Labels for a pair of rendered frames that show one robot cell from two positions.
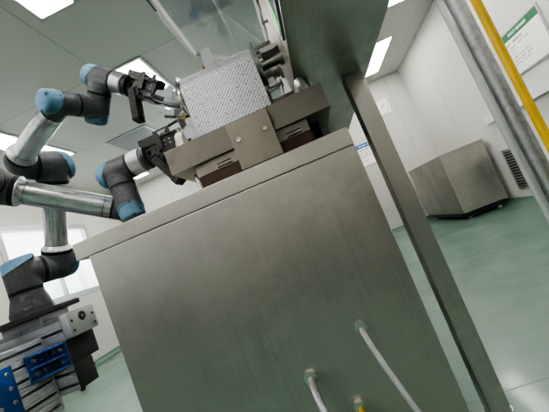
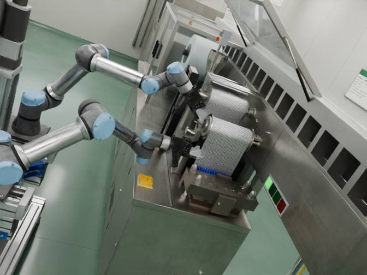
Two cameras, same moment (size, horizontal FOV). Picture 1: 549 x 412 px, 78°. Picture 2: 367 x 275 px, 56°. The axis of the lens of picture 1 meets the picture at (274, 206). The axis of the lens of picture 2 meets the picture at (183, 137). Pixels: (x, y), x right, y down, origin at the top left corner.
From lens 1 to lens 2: 1.57 m
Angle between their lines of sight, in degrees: 36
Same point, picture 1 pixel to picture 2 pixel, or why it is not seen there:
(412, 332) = not seen: outside the picture
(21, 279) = (35, 113)
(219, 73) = (231, 138)
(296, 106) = (244, 204)
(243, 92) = (231, 153)
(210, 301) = (165, 243)
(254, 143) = (222, 207)
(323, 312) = (194, 264)
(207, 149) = (205, 194)
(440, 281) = not seen: hidden behind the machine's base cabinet
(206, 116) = (209, 149)
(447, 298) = not seen: hidden behind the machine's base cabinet
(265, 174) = (217, 224)
